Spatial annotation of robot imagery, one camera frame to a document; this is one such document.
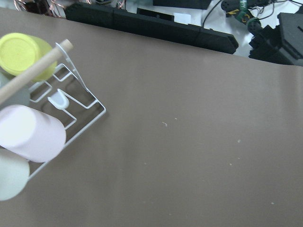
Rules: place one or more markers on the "white plastic cup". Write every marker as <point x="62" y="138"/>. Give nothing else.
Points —
<point x="14" y="174"/>

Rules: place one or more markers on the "black gripper mount part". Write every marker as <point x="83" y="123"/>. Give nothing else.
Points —
<point x="282" y="44"/>

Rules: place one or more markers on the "long black foam bar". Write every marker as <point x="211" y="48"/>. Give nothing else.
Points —
<point x="151" y="24"/>

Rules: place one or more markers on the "yellow plastic cup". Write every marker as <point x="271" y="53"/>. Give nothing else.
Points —
<point x="19" y="51"/>

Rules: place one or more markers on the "wooden rack handle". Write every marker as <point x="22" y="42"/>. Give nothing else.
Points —
<point x="7" y="91"/>

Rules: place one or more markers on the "pink plastic cup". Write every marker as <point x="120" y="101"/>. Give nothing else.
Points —
<point x="30" y="133"/>

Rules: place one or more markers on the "white wire cup rack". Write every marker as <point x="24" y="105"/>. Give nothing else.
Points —
<point x="66" y="97"/>

